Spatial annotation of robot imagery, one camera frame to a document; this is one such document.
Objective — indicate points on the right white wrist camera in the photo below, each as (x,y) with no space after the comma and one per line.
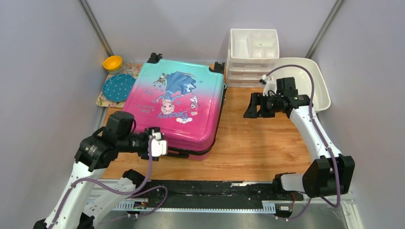
(269,85)

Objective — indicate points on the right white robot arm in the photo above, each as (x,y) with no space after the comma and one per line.
(330,172)

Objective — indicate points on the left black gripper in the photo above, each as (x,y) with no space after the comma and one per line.
(148,131)

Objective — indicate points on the white plastic drawer organizer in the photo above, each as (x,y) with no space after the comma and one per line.
(251,54)

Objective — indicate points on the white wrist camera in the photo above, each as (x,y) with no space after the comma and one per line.
(269,85)
(158,146)

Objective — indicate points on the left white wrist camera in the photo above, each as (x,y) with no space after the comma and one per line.
(158,146)

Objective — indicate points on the floral cloth mat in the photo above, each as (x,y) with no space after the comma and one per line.
(130,68)

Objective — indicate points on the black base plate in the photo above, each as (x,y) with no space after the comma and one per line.
(195,194)

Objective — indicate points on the pink and teal kids suitcase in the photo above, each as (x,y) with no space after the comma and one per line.
(183,99)

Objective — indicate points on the teal polka dot plate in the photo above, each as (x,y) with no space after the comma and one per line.
(118,87)

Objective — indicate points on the aluminium rail frame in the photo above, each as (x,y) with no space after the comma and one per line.
(133,213)

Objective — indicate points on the yellow bowl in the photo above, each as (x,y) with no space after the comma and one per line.
(113,64)

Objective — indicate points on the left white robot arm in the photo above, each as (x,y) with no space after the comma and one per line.
(85,200)

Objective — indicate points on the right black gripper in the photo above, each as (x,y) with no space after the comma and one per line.
(257,98)

